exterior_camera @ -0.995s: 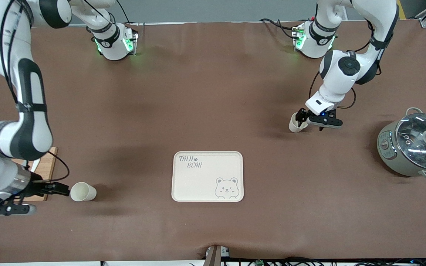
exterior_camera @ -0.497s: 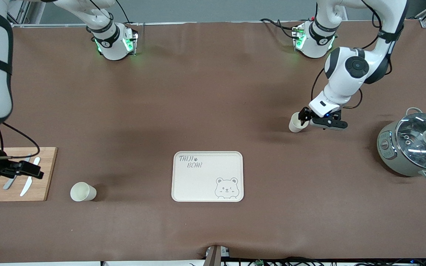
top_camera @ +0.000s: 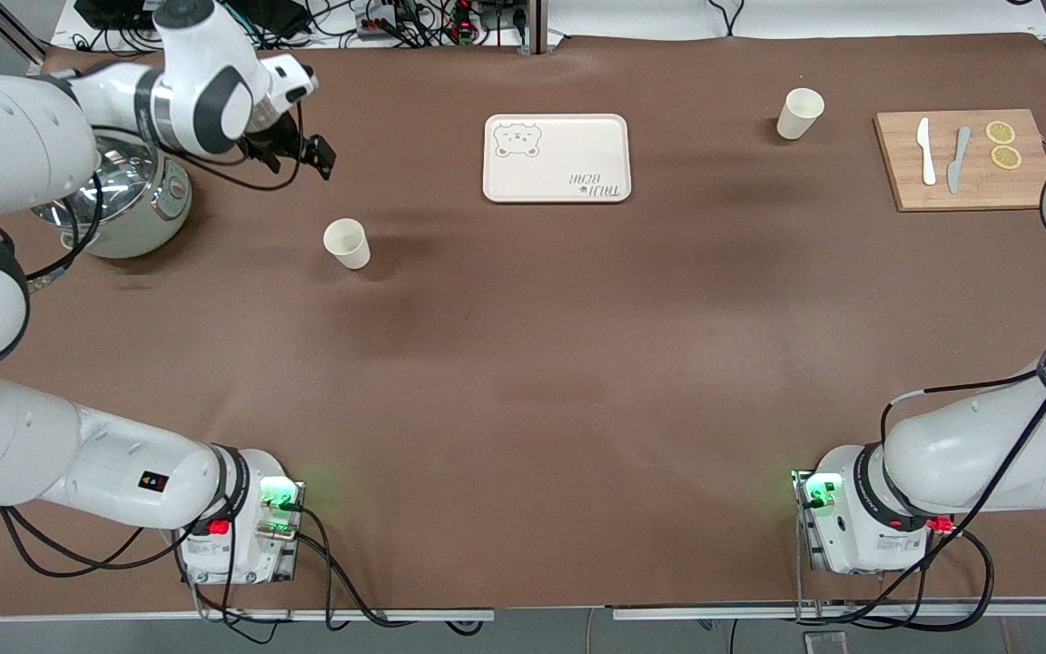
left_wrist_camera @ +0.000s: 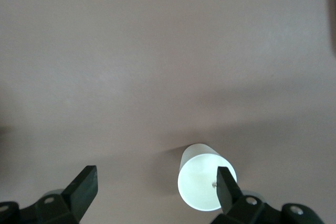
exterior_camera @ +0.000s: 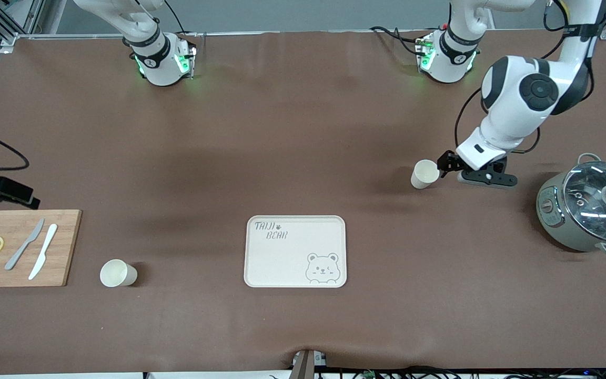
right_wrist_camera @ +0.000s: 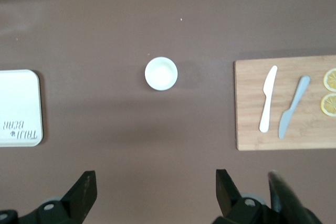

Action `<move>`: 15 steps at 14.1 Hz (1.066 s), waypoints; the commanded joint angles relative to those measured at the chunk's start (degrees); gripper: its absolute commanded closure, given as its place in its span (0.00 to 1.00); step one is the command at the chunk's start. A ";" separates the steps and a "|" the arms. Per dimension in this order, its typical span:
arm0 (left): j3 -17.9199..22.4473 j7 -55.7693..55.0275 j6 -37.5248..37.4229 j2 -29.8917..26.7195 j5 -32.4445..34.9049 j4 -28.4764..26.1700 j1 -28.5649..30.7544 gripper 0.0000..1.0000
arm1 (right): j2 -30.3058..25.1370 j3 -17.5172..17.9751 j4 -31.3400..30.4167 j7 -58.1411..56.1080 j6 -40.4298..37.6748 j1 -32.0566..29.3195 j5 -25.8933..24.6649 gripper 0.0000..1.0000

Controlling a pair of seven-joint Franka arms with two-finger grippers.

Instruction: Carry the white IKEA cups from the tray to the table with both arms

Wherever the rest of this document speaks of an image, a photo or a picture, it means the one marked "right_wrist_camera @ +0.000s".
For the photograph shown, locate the white IKEA cup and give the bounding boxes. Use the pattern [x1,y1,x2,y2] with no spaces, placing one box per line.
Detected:
[144,56,179,91]

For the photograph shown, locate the grey plastic knife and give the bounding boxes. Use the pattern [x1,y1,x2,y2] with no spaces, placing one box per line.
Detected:
[278,75,311,140]

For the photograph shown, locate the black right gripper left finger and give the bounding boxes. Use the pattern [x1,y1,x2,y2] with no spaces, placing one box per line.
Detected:
[0,170,98,224]

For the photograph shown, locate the white plastic knife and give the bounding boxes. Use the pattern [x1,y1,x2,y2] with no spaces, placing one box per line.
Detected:
[258,65,278,134]

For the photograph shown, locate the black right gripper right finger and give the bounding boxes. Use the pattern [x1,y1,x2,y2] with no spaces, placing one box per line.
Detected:
[212,168,274,224]

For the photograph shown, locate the beige bear print tray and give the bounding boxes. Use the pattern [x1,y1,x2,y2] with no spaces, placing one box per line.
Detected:
[0,69,44,148]

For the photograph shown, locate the brown table mat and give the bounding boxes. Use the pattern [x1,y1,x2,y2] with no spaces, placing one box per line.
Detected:
[0,0,336,224]

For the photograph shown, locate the lemon slice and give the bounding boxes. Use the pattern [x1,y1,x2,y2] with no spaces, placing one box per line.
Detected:
[322,68,336,93]
[320,93,336,117]

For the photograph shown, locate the bamboo cutting board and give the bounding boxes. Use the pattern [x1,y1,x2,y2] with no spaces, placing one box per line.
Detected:
[234,55,336,152]

